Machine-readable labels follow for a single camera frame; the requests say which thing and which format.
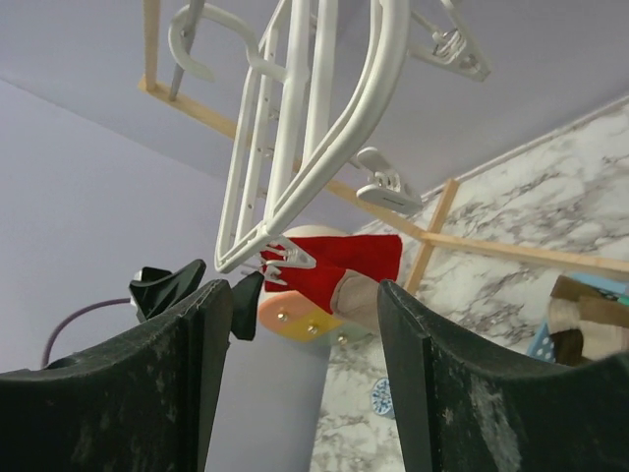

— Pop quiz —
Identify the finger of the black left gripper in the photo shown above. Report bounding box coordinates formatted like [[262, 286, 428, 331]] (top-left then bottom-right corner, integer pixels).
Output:
[[231, 272, 263, 341], [129, 259, 206, 323]]

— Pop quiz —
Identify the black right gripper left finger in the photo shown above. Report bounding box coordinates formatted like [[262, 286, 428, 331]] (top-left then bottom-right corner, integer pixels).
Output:
[[1, 280, 233, 471]]

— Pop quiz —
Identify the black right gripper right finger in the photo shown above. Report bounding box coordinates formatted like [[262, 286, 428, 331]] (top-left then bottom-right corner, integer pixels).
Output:
[[377, 280, 628, 471]]

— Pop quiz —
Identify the red santa sock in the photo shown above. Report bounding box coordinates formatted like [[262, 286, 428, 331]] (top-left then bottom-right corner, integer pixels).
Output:
[[264, 234, 403, 314]]

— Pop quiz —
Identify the white plastic clip hanger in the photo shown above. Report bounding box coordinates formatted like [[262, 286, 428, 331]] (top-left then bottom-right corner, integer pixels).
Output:
[[168, 1, 433, 273]]

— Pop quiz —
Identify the red beige reindeer sock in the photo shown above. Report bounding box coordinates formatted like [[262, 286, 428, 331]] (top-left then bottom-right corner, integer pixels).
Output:
[[330, 270, 380, 334]]

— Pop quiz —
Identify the white hanger clip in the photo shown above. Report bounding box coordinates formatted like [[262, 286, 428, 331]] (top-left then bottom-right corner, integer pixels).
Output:
[[354, 147, 423, 215], [407, 0, 491, 83], [260, 236, 316, 285]]

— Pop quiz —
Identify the pastel round drawer box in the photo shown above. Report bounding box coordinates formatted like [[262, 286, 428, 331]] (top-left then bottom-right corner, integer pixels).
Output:
[[257, 225, 373, 345]]

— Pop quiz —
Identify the blue perforated plastic basket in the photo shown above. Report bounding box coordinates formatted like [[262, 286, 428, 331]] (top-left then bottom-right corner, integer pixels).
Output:
[[528, 274, 629, 368]]

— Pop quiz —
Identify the cream ribbed sock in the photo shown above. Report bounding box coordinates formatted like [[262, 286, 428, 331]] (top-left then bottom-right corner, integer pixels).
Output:
[[547, 274, 629, 368]]

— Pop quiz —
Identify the metal hanging rod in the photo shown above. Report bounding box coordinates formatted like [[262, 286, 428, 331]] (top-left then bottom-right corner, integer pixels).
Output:
[[169, 0, 203, 102]]

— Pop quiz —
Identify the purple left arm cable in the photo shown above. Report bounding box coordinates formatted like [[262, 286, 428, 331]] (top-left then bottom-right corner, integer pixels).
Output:
[[39, 298, 134, 370]]

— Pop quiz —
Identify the wooden hanger rack frame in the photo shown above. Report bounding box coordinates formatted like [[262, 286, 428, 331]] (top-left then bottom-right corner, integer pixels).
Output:
[[140, 1, 628, 291]]

